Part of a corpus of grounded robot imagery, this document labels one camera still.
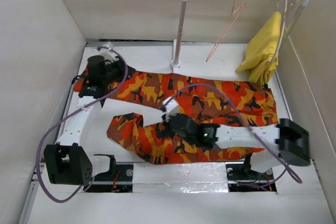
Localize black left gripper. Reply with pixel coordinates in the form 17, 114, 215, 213
103, 56, 137, 86

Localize orange camouflage trousers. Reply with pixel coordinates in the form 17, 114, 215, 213
72, 65, 279, 166

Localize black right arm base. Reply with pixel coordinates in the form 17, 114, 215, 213
225, 158, 277, 193

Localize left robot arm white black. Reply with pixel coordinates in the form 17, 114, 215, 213
44, 55, 128, 186

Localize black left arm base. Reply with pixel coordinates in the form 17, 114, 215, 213
83, 155, 134, 193

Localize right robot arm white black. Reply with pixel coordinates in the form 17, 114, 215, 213
163, 113, 310, 179

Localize yellow garment on hanger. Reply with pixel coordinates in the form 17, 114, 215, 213
236, 12, 281, 86

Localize beige hanger holding garment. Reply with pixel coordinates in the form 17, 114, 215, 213
266, 0, 302, 65

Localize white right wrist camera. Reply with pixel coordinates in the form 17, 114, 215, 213
160, 97, 180, 122

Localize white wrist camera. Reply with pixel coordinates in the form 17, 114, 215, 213
160, 97, 180, 122
97, 44, 117, 62

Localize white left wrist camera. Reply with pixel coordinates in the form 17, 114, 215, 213
97, 44, 117, 62

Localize pink wire hanger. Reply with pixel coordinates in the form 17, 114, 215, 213
205, 0, 246, 62

